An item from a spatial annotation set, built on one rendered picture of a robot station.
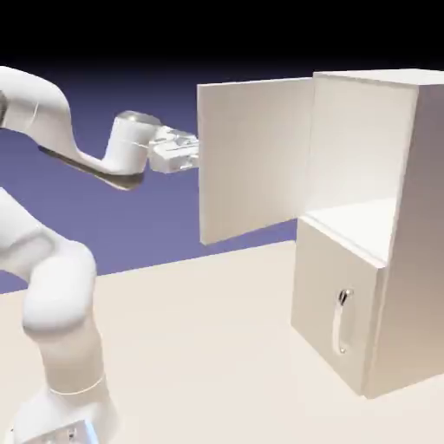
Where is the silver curved door handle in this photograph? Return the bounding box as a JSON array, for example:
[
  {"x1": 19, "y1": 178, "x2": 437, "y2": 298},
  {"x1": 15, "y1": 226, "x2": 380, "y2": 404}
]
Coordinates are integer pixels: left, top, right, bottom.
[{"x1": 331, "y1": 288, "x2": 355, "y2": 355}]

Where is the white cabinet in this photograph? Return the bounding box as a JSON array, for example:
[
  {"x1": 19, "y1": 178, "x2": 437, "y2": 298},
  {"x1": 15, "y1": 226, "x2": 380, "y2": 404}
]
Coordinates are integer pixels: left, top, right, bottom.
[{"x1": 290, "y1": 68, "x2": 444, "y2": 400}]

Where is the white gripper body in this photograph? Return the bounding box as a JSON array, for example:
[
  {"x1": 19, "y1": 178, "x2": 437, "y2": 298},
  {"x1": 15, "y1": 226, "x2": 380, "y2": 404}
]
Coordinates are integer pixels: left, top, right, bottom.
[{"x1": 149, "y1": 137, "x2": 201, "y2": 174}]

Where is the short white cabinet door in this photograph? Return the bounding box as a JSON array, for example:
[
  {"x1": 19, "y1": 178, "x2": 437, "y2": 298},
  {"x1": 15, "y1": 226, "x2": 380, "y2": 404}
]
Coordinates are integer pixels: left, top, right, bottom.
[{"x1": 290, "y1": 218, "x2": 386, "y2": 397}]

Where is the tall white cabinet door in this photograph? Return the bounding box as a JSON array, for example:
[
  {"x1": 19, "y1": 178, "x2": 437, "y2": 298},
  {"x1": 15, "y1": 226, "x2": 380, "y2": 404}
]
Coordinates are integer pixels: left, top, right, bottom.
[{"x1": 196, "y1": 76, "x2": 316, "y2": 246}]

